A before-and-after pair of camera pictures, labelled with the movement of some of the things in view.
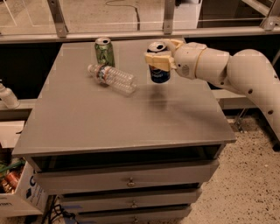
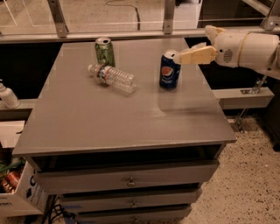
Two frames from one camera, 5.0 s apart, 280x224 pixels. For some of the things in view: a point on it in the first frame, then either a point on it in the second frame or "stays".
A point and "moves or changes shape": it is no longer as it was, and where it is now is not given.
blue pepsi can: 158,74 moves or changes shape
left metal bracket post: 61,27 stays
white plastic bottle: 8,101 stays
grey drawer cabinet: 115,146 stays
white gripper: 186,59 → 228,49
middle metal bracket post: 168,17 stays
